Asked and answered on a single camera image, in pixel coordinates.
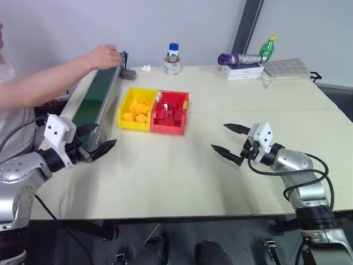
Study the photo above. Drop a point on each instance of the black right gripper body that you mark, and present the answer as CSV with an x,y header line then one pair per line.
x,y
250,151

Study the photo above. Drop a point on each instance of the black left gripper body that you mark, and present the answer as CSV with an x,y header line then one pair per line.
x,y
75,150

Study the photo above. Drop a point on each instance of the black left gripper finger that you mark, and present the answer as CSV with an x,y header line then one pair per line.
x,y
102,150
86,129

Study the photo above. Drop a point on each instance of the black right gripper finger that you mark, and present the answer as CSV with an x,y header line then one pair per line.
x,y
238,129
227,153

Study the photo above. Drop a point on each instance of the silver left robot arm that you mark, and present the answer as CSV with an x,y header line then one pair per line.
x,y
16,171

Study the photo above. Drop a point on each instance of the person's bare forearm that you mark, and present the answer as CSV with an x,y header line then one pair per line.
x,y
41,82

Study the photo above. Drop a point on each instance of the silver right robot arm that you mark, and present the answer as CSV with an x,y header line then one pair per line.
x,y
292,160

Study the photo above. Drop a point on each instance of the dark grey plastic box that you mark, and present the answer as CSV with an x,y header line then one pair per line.
x,y
128,74

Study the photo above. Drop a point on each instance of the person's bare hand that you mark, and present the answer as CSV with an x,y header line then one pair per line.
x,y
106,56

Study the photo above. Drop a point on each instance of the yellow plastic bin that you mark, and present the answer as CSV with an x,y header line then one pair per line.
x,y
125,124

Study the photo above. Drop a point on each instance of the dark red object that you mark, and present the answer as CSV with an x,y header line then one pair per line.
x,y
56,100

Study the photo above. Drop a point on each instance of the yellow plastic block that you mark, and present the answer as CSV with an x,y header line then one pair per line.
x,y
142,118
129,116
135,105
145,106

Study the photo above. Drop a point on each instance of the white flat cardboard box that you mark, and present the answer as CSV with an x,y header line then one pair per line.
x,y
241,67
244,76

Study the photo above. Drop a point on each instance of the red plastic block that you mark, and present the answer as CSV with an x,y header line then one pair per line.
x,y
179,115
172,106
163,121
160,110

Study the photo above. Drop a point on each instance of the red plastic bin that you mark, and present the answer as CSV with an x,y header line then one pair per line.
x,y
165,129

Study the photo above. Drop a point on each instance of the person in grey shirt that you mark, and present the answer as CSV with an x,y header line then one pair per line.
x,y
11,121

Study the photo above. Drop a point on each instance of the white grid tray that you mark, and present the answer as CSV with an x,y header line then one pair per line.
x,y
286,67

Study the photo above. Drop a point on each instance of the green plastic bottle yellow cap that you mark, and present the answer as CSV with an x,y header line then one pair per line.
x,y
267,49

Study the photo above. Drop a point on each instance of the crumpled white tissue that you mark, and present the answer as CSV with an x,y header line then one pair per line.
x,y
146,69

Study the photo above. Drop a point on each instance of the wide clear tape roll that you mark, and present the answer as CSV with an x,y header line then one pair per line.
x,y
172,69

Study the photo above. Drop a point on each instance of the small black object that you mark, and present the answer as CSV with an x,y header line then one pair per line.
x,y
316,76

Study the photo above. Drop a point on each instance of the silver metal latch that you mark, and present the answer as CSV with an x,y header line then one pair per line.
x,y
269,245
120,257

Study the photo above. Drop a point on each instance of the white bottle blue cap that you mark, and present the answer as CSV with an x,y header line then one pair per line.
x,y
173,49

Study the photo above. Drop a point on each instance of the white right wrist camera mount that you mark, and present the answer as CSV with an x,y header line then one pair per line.
x,y
263,135

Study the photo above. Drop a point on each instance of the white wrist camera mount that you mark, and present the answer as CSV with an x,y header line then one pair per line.
x,y
56,129
263,135

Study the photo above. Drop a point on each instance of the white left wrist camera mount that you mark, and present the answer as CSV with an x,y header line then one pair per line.
x,y
56,129

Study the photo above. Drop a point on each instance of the green conveyor belt silver frame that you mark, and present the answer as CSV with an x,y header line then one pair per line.
x,y
93,94

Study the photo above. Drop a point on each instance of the black table frame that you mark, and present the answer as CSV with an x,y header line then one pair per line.
x,y
82,226

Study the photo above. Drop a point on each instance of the dark grey wall pillar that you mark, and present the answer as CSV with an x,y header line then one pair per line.
x,y
248,25

